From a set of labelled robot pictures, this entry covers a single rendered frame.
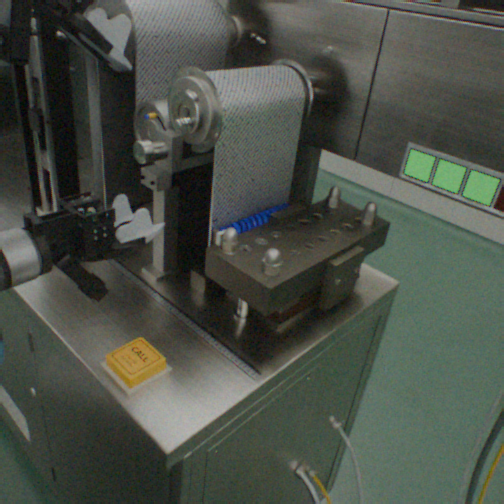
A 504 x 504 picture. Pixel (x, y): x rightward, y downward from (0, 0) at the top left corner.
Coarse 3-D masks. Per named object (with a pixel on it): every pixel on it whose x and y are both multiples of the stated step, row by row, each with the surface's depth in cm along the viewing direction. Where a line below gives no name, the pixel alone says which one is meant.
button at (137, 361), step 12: (120, 348) 78; (132, 348) 79; (144, 348) 79; (108, 360) 77; (120, 360) 76; (132, 360) 76; (144, 360) 77; (156, 360) 77; (120, 372) 75; (132, 372) 74; (144, 372) 75; (156, 372) 77; (132, 384) 74
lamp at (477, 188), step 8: (472, 176) 86; (480, 176) 85; (488, 176) 84; (472, 184) 86; (480, 184) 85; (488, 184) 84; (496, 184) 83; (464, 192) 88; (472, 192) 87; (480, 192) 86; (488, 192) 85; (480, 200) 86; (488, 200) 85
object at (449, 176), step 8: (440, 160) 89; (440, 168) 89; (448, 168) 88; (456, 168) 87; (464, 168) 86; (440, 176) 90; (448, 176) 89; (456, 176) 88; (440, 184) 90; (448, 184) 89; (456, 184) 88; (456, 192) 89
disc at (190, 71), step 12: (180, 72) 84; (192, 72) 82; (204, 72) 80; (204, 84) 81; (168, 96) 88; (216, 96) 79; (168, 108) 89; (216, 108) 80; (216, 120) 81; (216, 132) 82; (204, 144) 85
